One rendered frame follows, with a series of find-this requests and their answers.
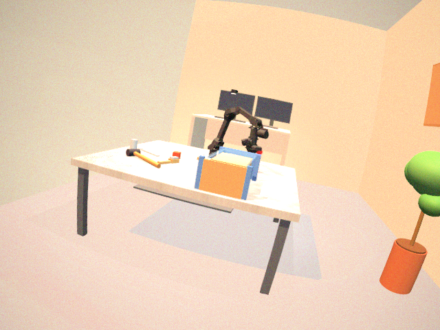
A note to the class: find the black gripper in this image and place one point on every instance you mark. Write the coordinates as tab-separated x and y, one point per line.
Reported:
253	148

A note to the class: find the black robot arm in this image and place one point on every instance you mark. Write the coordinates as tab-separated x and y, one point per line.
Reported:
256	128

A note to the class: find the grey cylinder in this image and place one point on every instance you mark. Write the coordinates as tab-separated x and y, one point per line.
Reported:
133	144

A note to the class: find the mallet with grey head and wooden handle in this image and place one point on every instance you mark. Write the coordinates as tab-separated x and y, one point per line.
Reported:
135	152

